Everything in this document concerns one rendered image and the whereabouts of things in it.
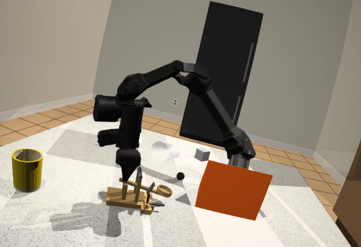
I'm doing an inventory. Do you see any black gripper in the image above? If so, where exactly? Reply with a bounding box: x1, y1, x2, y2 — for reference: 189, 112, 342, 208
116, 121, 142, 182

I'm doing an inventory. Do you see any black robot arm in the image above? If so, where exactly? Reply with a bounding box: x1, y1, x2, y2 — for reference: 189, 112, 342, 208
93, 60, 256, 169

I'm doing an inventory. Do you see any black ball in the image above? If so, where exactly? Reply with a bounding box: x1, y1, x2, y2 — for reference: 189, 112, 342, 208
177, 173, 185, 180

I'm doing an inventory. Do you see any yellow cup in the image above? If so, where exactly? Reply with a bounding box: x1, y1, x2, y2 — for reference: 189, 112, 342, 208
12, 148, 43, 193

